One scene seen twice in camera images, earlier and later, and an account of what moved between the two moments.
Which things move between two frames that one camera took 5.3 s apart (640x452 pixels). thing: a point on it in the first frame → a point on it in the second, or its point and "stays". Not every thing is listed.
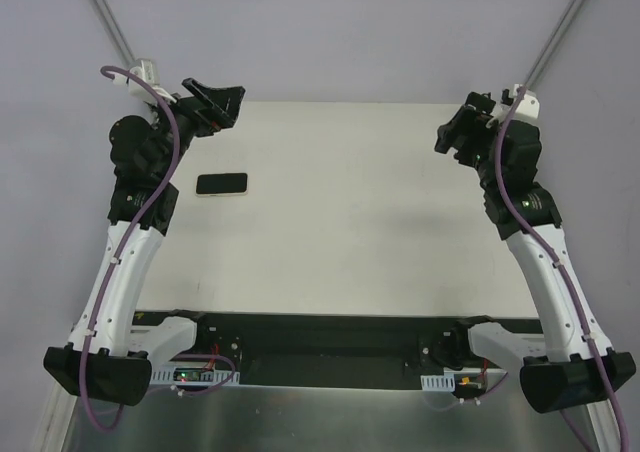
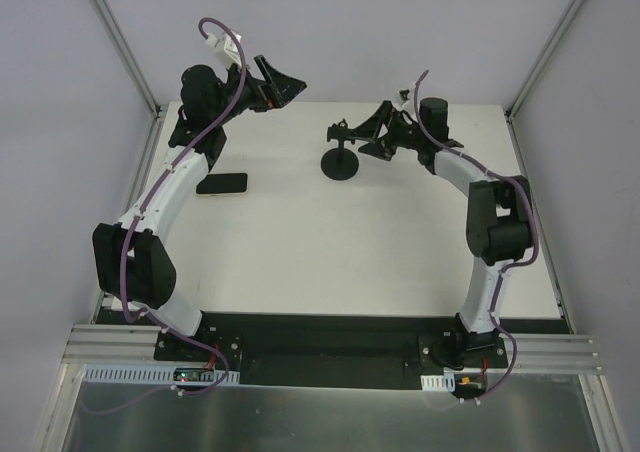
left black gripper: x=201 y=113 → x=263 y=88
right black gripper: x=467 y=132 → x=388 y=129
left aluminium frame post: x=105 y=16 stays
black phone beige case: x=221 y=183 stays
